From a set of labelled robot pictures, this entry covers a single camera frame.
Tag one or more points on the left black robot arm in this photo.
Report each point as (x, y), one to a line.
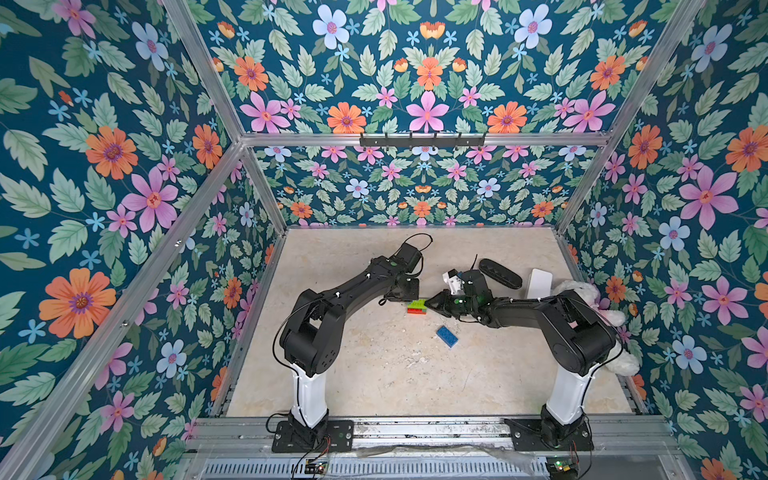
(311, 336)

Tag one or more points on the white teddy bear pink shirt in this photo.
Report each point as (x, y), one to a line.
(619, 360)

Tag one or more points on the lime green lego brick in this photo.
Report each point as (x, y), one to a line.
(417, 305)

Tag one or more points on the green circuit board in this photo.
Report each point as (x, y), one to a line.
(562, 468)

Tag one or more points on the small left circuit board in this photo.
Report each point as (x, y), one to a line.
(316, 467)

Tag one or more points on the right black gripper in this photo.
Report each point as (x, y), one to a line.
(443, 301)

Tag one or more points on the black oval remote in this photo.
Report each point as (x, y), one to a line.
(500, 274)

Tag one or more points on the blue lego brick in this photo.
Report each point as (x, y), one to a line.
(447, 336)

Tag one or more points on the black hook rail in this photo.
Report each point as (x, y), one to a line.
(410, 140)

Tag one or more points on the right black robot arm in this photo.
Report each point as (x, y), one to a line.
(578, 337)

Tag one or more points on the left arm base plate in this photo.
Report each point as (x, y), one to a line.
(329, 435)

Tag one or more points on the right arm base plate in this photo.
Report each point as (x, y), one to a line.
(546, 434)

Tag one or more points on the white rectangular box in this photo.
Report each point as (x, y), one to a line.
(539, 284)

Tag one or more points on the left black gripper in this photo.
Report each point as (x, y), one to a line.
(414, 294)

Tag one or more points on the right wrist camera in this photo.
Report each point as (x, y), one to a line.
(455, 284)

